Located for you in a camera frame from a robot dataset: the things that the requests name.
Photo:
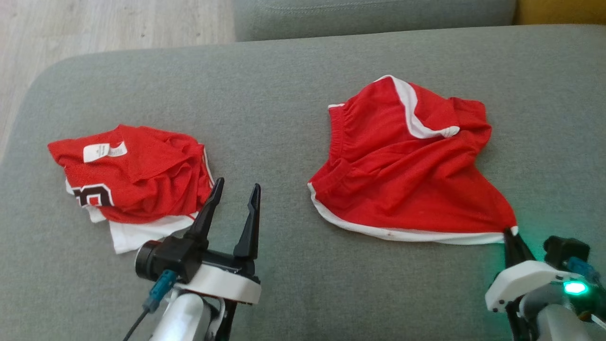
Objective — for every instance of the grey sofa back cushion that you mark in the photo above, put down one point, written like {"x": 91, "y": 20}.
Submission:
{"x": 369, "y": 16}

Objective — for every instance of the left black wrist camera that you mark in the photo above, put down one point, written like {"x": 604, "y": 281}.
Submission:
{"x": 170, "y": 255}

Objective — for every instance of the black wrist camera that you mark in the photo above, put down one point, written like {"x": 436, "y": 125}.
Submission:
{"x": 170, "y": 255}
{"x": 565, "y": 251}

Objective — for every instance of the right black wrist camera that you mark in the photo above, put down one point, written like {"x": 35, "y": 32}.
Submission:
{"x": 565, "y": 251}

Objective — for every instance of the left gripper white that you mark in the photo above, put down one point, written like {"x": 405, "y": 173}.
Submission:
{"x": 227, "y": 284}

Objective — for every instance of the red jersey white sleeves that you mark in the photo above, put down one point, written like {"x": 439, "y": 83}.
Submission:
{"x": 142, "y": 180}

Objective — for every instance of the yellow panel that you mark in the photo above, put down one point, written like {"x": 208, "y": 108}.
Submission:
{"x": 563, "y": 10}

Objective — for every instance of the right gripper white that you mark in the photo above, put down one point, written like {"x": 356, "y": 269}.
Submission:
{"x": 521, "y": 282}

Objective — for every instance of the red shorts white trim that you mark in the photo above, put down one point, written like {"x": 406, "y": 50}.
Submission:
{"x": 402, "y": 175}

